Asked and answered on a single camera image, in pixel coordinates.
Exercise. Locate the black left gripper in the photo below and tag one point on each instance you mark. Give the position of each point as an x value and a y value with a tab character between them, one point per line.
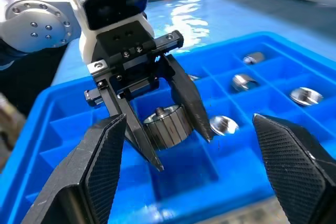
123	45

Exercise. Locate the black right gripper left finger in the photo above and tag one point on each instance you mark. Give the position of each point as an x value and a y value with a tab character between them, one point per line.
102	155

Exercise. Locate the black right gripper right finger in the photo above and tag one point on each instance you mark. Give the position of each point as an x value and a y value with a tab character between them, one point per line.
294	171

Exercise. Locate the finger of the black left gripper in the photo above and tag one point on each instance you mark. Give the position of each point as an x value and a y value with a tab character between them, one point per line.
189	98
136	132

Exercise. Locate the ribbed metal roller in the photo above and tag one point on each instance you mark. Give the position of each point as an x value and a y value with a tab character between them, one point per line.
223	125
253	58
242	82
168	129
305	96

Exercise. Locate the blue compartment tray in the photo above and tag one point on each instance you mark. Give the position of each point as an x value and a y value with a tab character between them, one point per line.
183	161

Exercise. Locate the blurry brown object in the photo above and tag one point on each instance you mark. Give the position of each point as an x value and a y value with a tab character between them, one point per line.
9	127

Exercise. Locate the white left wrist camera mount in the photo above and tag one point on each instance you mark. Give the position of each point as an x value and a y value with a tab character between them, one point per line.
113	1

